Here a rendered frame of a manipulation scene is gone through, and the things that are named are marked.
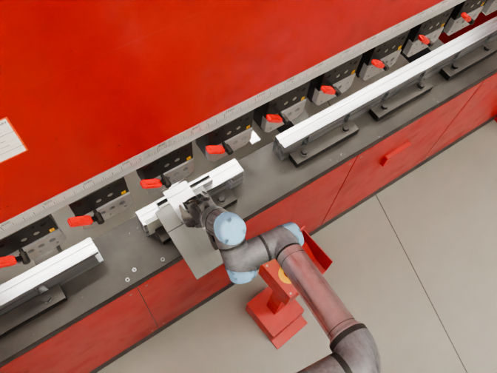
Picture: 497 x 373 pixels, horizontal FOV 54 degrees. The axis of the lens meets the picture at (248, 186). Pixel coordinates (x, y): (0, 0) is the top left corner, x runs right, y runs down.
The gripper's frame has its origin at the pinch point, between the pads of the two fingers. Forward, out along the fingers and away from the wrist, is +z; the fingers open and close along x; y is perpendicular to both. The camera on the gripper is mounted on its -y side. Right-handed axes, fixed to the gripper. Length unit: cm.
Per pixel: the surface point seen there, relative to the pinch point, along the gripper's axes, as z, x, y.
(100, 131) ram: -35, 17, 38
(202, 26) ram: -49, -8, 48
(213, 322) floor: 71, 2, -78
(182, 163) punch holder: -12.1, -0.7, 17.9
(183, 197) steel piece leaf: 8.5, -0.6, 3.4
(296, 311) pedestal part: 49, -33, -85
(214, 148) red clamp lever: -18.4, -9.2, 19.0
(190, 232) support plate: 1.0, 3.7, -5.8
